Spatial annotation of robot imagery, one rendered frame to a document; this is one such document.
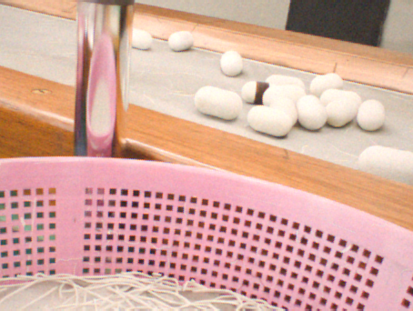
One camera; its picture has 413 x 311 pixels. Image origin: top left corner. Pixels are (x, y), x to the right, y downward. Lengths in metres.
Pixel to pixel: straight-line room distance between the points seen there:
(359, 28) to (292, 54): 1.90
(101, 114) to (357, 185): 0.11
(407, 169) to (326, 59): 0.30
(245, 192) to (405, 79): 0.38
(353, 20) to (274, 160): 2.27
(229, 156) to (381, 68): 0.35
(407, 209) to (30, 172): 0.15
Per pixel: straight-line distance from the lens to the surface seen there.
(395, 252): 0.20
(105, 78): 0.22
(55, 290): 0.22
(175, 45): 0.60
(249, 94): 0.43
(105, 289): 0.21
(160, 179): 0.22
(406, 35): 2.48
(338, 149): 0.36
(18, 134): 0.30
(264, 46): 0.62
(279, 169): 0.24
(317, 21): 2.56
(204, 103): 0.38
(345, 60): 0.59
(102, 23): 0.22
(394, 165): 0.31
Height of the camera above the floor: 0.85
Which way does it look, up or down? 21 degrees down
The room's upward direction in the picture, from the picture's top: 7 degrees clockwise
